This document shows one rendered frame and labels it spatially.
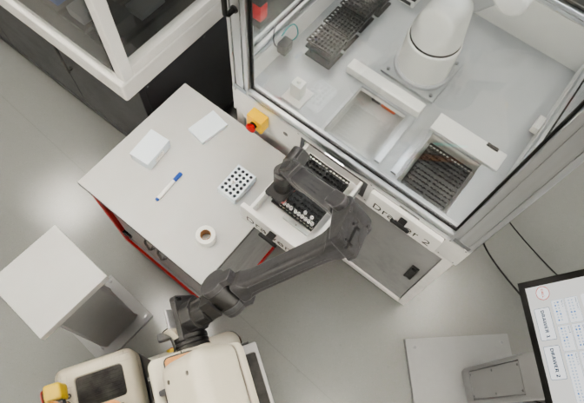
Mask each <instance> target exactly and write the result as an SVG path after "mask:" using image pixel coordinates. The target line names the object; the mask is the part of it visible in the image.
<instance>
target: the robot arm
mask: <svg viewBox="0 0 584 403"><path fill-rule="evenodd" d="M309 158H310V155H309V154H308V153H307V152H306V150H305V149H304V148H300V147H298V146H294V147H293V148H292V149H291V150H290V151H289V153H288V154H287V155H286V157H285V158H284V159H283V162H282V163H280V164H278V165H276V166H275V168H274V181H273V182H272V183H271V184H270V185H269V186H268V188H267V189H266V190H265V194H266V195H268V196H270V197H272V198H273V199H274V200H275V201H276V202H277V203H279V204H283V203H284V202H285V201H286V200H287V199H288V198H289V197H290V196H291V194H292V193H293V192H295V191H296V190H298V191H299V192H301V193H303V194H305V195H306V196H307V197H308V198H309V199H311V200H312V201H313V202H315V203H316V204H317V205H318V206H320V207H321V208H322V209H324V210H325V211H326V212H327V213H329V214H330V215H331V223H330V227H329V228H328V229H327V230H325V231H324V232H323V233H322V234H320V235H318V236H316V237H315V238H314V239H312V240H310V241H306V242H304V243H303V244H301V245H299V246H297V247H295V248H292V249H290V250H288V251H286V252H284V253H282V254H279V255H277V256H276V257H274V258H272V259H270V260H267V261H265V262H263V263H261V264H259V265H257V266H255V267H252V268H249V269H246V270H240V271H237V272H234V271H233V270H232V269H231V268H228V269H225V270H223V271H222V270H221V269H217V270H215V271H213V272H212V273H211V274H209V275H208V276H207V277H206V279H205V280H204V281H203V283H202V285H201V287H200V293H201V294H202V296H200V297H196V296H195V295H193V294H191V295H174V296H173V297H171V298H169V303H170V306H171V309H172V312H173V315H174V319H175V323H176V331H177V334H178V338H179V341H180V342H183V341H186V340H185V339H184V335H185V334H189V333H192V332H195V331H200V330H205V329H206V328H208V327H209V323H210V322H212V321H213V320H215V319H216V318H218V317H220V316H222V314H224V315H226V316H228V317H229V318H234V317H236V316H237V315H239V314H240V313H241V312H242V311H243V310H244V309H245V307H248V306H250V305H252V304H253V303H254V301H255V299H256V295H257V294H259V293H260V292H262V291H264V290H266V289H269V288H271V287H273V286H276V285H278V284H280V283H282V282H285V281H287V280H289V279H292V278H294V277H296V276H297V275H300V274H303V273H305V272H308V271H309V270H311V269H313V268H317V267H319V266H321V265H323V264H325V263H328V262H331V261H336V260H342V259H344V258H346V259H347V260H348V261H351V260H353V259H355V258H356V257H357V256H358V254H359V252H360V250H361V247H362V244H363V242H364V240H365V238H366V236H367V235H368V234H369V233H370V232H371V230H372V226H371V219H370V217H369V216H368V215H367V214H366V213H365V211H364V210H363V209H362V208H361V207H360V205H359V204H358V203H357V202H356V201H355V199H354V198H353V197H352V196H351V195H345V194H344V193H342V192H341V191H339V190H338V189H334V188H332V187H331V186H329V185H328V184H327V183H326V182H324V181H322V180H321V179H319V178H318V177H316V176H315V175H313V174H311V173H310V172H309V171H308V170H307V169H306V168H304V165H305V164H306V163H307V161H308V160H309Z"/></svg>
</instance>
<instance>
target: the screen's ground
mask: <svg viewBox="0 0 584 403"><path fill-rule="evenodd" d="M545 285H548V287H549V291H550V294H551V297H552V299H551V300H554V299H560V298H564V297H568V296H573V295H578V299H579V302H580V305H581V311H582V313H583V317H584V276H582V277H578V278H573V279H569V280H565V281H557V282H554V283H549V284H545ZM525 290H526V294H527V298H528V304H529V307H530V311H531V314H532V318H533V322H534V329H535V332H536V336H537V340H538V343H539V347H540V350H541V357H542V361H543V365H544V368H545V372H546V375H547V382H548V385H549V389H550V393H551V397H552V401H553V403H576V399H575V397H574V390H573V387H572V383H571V380H570V377H569V373H568V370H567V363H566V361H565V357H564V353H563V350H562V346H561V341H560V337H559V334H558V330H557V326H556V323H555V320H554V314H553V310H552V307H551V303H550V300H546V301H538V302H537V299H536V295H535V291H534V287H530V288H525ZM542 307H549V308H550V312H551V315H552V318H553V322H554V328H555V332H556V335H557V339H558V340H546V341H541V337H540V333H539V329H538V326H537V322H536V319H535V315H534V309H536V308H542ZM553 345H560V349H561V355H562V359H563V362H564V365H565V368H566V372H567V378H568V380H551V379H550V375H549V371H548V365H547V362H546V358H545V354H544V350H543V347H547V346H553Z"/></svg>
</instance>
